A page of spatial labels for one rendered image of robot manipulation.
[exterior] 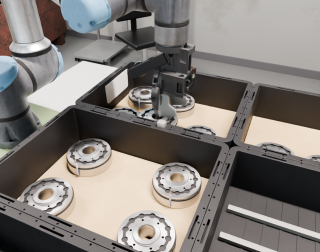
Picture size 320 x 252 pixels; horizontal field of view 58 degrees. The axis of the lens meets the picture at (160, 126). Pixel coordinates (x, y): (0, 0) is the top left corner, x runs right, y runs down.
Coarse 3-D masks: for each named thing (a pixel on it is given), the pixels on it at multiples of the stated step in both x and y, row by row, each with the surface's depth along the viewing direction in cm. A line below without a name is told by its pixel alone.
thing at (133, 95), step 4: (136, 88) 93; (140, 88) 93; (132, 92) 91; (136, 92) 91; (132, 96) 89; (136, 96) 89; (140, 96) 89; (148, 96) 89; (136, 100) 87; (140, 100) 87; (144, 100) 87; (148, 100) 87
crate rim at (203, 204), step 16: (64, 112) 69; (96, 112) 69; (48, 128) 65; (160, 128) 64; (208, 144) 60; (224, 144) 59; (0, 160) 56; (224, 160) 56; (208, 192) 49; (16, 208) 46; (32, 208) 46; (64, 224) 44; (192, 224) 44; (96, 240) 42; (112, 240) 42; (192, 240) 42
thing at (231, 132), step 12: (132, 60) 94; (96, 84) 81; (252, 84) 81; (84, 96) 75; (96, 108) 71; (240, 108) 71; (144, 120) 67; (192, 132) 63; (228, 132) 63; (228, 144) 61
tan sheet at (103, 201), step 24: (120, 168) 68; (144, 168) 68; (96, 192) 62; (120, 192) 62; (144, 192) 62; (72, 216) 57; (96, 216) 57; (120, 216) 57; (168, 216) 57; (192, 216) 57
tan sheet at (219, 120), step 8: (120, 104) 91; (128, 104) 91; (200, 104) 91; (200, 112) 87; (208, 112) 87; (216, 112) 87; (224, 112) 87; (232, 112) 87; (184, 120) 84; (192, 120) 84; (200, 120) 84; (208, 120) 84; (216, 120) 84; (224, 120) 84; (232, 120) 84; (216, 128) 81; (224, 128) 81; (224, 136) 78
